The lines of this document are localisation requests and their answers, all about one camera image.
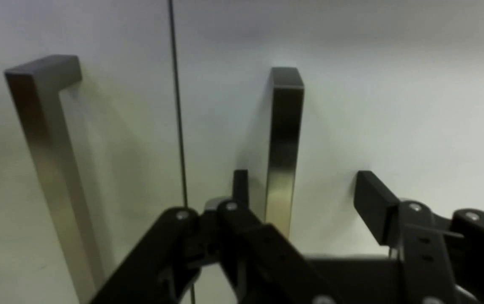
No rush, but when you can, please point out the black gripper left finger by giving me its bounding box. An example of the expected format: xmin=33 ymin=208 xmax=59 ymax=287
xmin=88 ymin=169 xmax=335 ymax=304

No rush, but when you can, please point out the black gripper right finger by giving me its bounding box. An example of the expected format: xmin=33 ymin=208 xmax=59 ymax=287
xmin=353 ymin=169 xmax=484 ymax=304

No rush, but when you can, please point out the steel base cabinet handle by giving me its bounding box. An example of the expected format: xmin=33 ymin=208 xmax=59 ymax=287
xmin=1 ymin=53 xmax=110 ymax=304
xmin=262 ymin=66 xmax=306 ymax=240

